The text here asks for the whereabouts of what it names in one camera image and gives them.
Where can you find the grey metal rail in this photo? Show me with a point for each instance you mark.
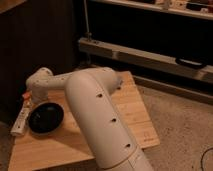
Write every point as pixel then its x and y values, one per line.
pixel 144 59

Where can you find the black handle on rail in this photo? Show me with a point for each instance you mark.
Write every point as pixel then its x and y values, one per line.
pixel 190 65

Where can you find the white remote control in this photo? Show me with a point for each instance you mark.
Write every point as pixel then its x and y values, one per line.
pixel 19 126

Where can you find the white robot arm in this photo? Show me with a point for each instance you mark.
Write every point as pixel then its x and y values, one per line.
pixel 88 93

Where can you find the thin metal pole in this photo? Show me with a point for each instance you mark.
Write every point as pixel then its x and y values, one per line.
pixel 88 33

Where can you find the black ceramic bowl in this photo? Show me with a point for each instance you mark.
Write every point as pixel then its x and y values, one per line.
pixel 45 118

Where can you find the wooden shelf board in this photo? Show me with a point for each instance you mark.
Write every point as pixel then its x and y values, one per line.
pixel 177 7

